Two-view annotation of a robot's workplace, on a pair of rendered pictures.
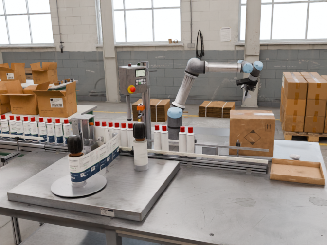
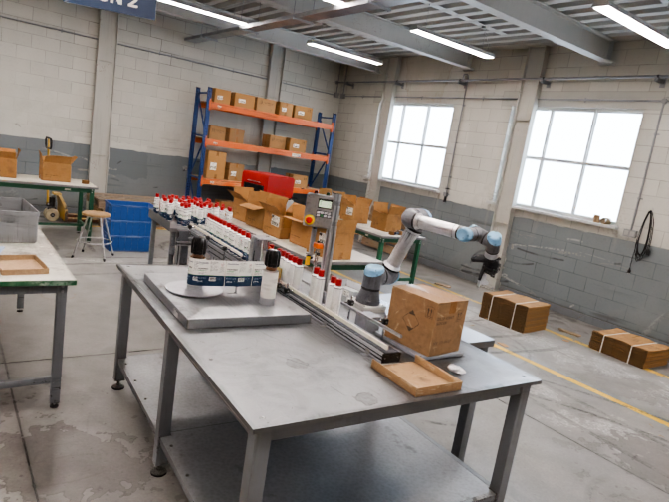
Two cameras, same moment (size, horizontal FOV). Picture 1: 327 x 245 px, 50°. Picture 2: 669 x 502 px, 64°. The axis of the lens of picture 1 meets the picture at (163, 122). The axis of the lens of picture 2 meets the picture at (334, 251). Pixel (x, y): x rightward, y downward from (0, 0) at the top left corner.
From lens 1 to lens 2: 178 cm
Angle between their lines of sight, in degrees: 36
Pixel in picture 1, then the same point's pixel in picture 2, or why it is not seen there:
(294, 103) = not seen: outside the picture
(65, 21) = (460, 161)
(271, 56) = not seen: outside the picture
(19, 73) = (360, 209)
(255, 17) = not seen: outside the picture
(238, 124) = (399, 296)
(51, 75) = (391, 221)
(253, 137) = (411, 320)
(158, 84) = (559, 282)
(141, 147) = (266, 276)
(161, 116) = (519, 323)
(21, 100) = (300, 228)
